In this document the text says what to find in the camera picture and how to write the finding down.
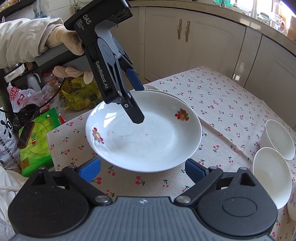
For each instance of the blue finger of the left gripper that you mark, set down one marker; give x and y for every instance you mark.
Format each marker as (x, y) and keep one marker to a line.
(134, 80)

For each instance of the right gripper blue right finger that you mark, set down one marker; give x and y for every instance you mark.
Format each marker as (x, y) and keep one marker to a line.
(205, 181)

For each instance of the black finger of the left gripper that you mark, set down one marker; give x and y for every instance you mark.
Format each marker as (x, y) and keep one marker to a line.
(133, 110)

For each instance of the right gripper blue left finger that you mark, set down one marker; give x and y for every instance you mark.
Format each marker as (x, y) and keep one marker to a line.
(81, 177)

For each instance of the white plate with fruit print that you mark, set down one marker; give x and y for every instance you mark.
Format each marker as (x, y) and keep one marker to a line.
(170, 134)

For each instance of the white bowl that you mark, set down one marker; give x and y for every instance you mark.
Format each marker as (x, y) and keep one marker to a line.
(272, 171)
(277, 137)

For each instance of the left white sleeve forearm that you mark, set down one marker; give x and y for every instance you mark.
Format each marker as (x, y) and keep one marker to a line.
(22, 40)

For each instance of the cream kitchen cabinets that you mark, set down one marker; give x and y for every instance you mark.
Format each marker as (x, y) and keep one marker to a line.
(256, 56)

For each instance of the left gloved hand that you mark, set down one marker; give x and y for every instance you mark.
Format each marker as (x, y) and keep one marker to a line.
(60, 35)

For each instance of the lower white plate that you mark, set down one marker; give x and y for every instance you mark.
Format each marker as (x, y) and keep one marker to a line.
(149, 87)

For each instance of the yellow plastic bag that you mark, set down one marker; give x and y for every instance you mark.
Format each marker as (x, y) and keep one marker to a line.
(78, 95)

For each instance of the green tissue pack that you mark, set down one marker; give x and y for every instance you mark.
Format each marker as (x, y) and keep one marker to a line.
(38, 154)

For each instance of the dark smartphone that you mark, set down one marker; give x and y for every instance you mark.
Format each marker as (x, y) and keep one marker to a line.
(26, 135)

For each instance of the white printed plastic bag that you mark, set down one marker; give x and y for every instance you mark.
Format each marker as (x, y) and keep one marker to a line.
(10, 154)

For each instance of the bronze cabinet handle left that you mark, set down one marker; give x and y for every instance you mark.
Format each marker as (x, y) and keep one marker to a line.
(179, 28)

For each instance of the bronze cabinet handle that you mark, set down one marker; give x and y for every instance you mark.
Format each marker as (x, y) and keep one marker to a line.
(179, 28)
(187, 30)

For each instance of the bronze cabinet handle right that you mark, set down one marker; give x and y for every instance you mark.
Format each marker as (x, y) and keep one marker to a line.
(187, 30)

